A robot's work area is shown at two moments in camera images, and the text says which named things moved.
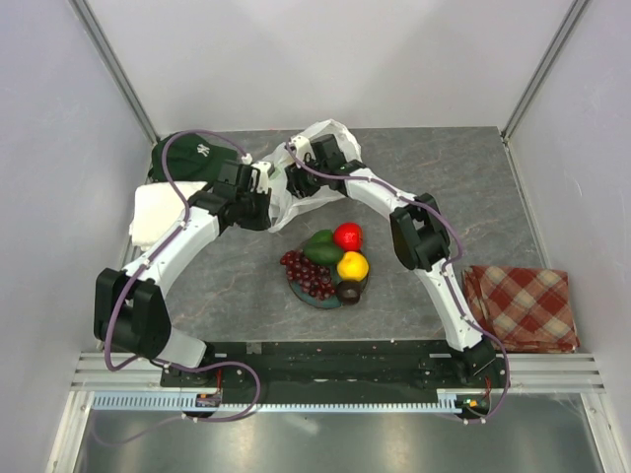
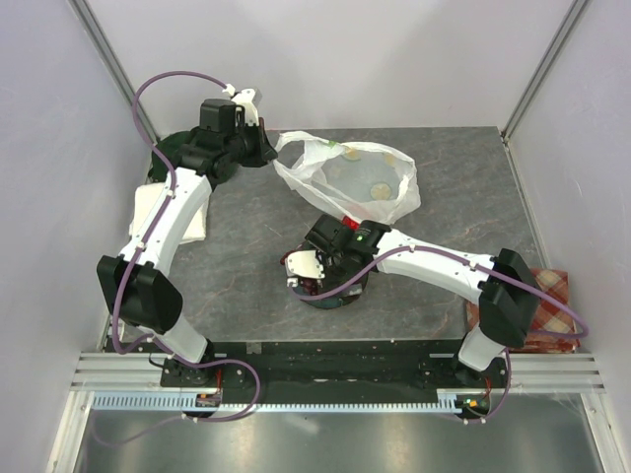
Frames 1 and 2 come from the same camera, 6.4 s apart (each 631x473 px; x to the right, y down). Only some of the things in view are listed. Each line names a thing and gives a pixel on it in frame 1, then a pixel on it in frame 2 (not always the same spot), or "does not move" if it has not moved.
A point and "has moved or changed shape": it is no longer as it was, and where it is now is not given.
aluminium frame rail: (527, 371) does not move
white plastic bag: (287, 206) has moved or changed shape
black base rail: (339, 365) does not move
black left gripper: (262, 222) -> (265, 152)
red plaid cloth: (528, 309) does not move
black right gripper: (297, 184) -> (331, 281)
